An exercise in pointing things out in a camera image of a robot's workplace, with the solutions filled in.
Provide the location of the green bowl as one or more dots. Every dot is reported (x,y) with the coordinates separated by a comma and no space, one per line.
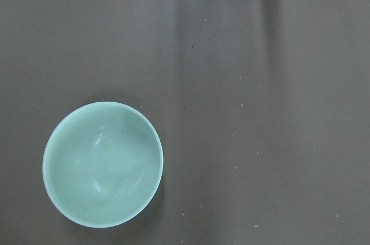
(102,164)

